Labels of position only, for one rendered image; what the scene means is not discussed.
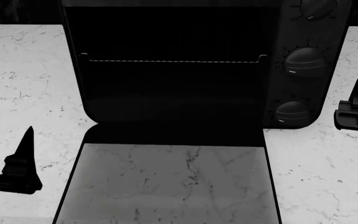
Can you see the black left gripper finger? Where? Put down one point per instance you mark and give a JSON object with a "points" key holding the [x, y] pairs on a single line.
{"points": [[26, 168]]}

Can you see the black oven control knob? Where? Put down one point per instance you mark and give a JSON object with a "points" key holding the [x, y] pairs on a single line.
{"points": [[291, 112], [304, 61], [317, 8]]}

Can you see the black toaster oven body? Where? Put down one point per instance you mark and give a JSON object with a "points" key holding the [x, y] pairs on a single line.
{"points": [[334, 46]]}

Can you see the glass toaster oven door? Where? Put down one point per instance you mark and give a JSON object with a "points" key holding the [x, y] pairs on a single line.
{"points": [[172, 182]]}

